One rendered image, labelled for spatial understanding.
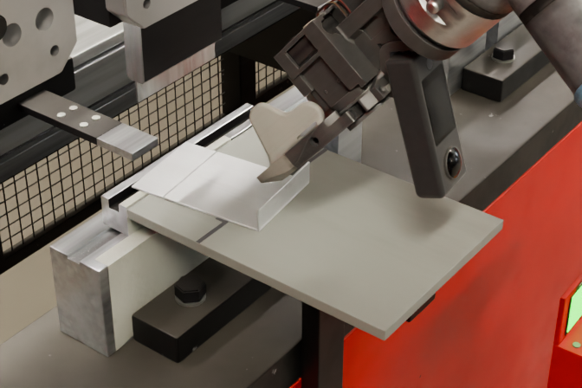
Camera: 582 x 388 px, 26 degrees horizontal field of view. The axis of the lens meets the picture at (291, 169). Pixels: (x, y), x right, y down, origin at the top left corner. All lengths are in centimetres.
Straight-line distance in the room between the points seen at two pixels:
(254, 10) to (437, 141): 67
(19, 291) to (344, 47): 178
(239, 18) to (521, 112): 36
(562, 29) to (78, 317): 51
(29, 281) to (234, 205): 162
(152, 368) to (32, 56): 33
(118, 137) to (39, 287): 149
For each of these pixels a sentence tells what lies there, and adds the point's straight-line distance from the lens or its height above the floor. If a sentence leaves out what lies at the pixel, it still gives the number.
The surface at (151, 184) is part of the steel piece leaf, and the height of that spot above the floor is 100.
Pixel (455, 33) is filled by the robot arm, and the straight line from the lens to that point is 88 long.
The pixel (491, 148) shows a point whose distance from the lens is 140.
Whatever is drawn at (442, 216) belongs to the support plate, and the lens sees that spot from 107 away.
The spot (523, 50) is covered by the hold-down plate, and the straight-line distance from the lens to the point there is 155.
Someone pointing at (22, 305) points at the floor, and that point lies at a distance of 260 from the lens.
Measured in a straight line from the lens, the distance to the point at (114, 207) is 110.
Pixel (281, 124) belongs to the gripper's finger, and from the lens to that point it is 98.
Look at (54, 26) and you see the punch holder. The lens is 91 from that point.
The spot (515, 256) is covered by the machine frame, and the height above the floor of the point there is 71.
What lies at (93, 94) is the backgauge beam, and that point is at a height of 93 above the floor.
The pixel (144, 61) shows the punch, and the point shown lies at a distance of 104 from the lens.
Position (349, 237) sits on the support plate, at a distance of 104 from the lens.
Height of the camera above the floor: 161
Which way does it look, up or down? 33 degrees down
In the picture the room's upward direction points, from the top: straight up
